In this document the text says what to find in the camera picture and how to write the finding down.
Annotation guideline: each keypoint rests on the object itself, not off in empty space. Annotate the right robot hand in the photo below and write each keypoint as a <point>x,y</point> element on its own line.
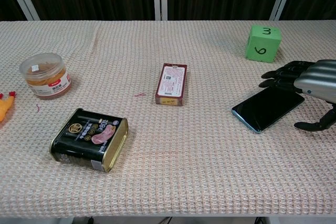
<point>315,75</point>

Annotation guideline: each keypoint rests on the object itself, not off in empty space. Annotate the black smartphone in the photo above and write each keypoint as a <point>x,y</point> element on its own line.
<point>267,108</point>

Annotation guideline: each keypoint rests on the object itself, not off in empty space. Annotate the green numbered foam cube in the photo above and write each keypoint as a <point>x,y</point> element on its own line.
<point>262,44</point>

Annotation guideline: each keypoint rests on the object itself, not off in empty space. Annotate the red rectangular paper box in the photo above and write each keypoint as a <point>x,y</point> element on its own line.
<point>171,84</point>

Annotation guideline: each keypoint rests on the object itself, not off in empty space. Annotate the beige waffle-weave tablecloth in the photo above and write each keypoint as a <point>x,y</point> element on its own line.
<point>168,129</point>

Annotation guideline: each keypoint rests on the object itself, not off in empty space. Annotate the black luncheon meat can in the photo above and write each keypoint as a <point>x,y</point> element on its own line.
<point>89,140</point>

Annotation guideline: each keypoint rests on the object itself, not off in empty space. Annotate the clear plastic snack jar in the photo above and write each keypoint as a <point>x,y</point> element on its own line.
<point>46,75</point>

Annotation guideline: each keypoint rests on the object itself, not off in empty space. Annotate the yellow rubber chicken toy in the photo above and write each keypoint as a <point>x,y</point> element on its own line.
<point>5,103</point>

